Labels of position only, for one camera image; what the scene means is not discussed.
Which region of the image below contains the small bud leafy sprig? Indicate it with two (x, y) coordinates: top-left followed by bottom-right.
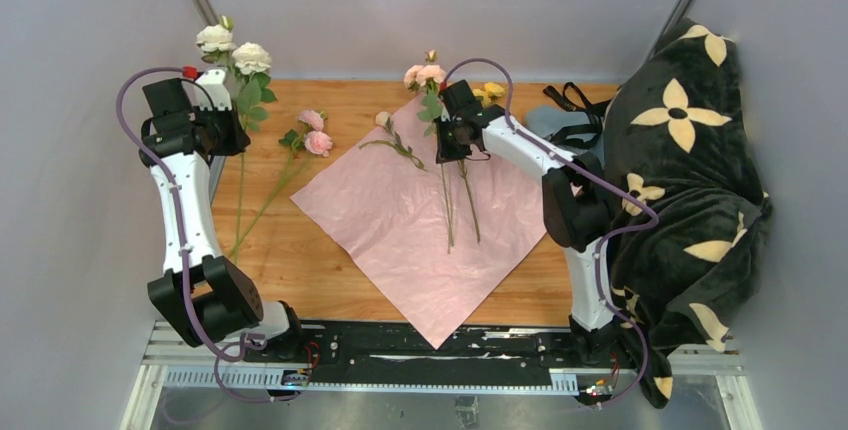
(358, 111), (426, 171)

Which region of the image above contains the white fake rose stem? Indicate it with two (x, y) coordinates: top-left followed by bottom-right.
(195, 14), (280, 253)

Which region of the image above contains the pink wrapping paper sheet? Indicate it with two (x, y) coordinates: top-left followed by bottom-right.
(292, 99), (545, 347)

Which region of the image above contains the pink fake flower stem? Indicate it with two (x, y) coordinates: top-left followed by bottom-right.
(228, 109), (334, 263)

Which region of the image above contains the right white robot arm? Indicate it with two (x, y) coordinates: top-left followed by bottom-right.
(435, 80), (617, 368)

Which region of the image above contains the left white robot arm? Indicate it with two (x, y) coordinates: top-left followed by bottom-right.
(139, 69), (307, 363)

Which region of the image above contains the light blue cloth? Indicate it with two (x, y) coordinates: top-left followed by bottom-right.
(525, 106), (602, 151)

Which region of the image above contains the dark floral blanket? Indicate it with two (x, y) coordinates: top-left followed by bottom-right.
(604, 19), (772, 409)

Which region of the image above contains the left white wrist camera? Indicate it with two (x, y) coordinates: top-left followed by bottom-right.
(195, 68), (233, 111)

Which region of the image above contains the black strap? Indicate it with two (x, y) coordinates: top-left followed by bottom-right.
(543, 82), (614, 150)

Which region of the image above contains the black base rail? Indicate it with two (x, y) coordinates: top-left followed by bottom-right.
(247, 320), (635, 397)

